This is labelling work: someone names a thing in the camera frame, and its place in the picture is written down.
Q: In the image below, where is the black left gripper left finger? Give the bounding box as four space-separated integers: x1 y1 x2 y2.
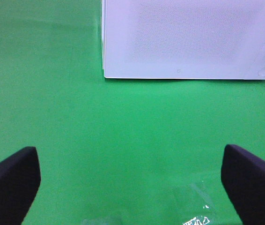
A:
0 146 41 225

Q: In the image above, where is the green table mat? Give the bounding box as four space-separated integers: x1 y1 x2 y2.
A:
0 0 265 225

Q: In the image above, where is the white microwave door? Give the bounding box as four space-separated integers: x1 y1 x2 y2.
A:
101 0 265 80

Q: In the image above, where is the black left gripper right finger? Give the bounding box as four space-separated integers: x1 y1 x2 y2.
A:
221 144 265 225

